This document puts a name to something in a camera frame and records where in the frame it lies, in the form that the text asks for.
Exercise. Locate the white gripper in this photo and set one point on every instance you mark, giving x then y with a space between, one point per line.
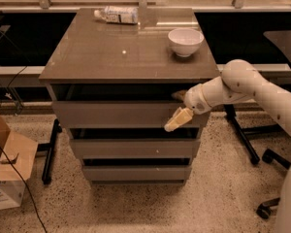
195 100

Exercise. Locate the grey top drawer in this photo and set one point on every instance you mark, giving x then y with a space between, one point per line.
120 114

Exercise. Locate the grey drawer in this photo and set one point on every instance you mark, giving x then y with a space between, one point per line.
120 114
86 149
136 173

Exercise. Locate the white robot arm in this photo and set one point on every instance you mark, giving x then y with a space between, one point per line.
239 81

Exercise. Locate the grey drawer cabinet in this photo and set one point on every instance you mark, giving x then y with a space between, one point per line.
98 61

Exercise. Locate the grey bottom drawer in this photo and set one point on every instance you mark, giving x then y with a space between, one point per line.
136 173

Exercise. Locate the grey middle drawer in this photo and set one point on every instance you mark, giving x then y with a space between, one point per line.
86 149

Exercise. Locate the open cardboard box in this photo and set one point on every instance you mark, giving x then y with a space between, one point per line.
17 154

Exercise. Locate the black table leg right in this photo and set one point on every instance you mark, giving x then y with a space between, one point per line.
231 116

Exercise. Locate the black table leg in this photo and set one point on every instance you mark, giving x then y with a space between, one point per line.
49 149
231 116

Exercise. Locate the white ceramic bowl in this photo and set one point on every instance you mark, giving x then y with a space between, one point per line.
185 41

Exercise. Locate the plastic water bottle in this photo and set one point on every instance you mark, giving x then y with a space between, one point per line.
119 15

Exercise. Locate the black table leg left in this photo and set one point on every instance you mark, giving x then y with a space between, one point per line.
49 149

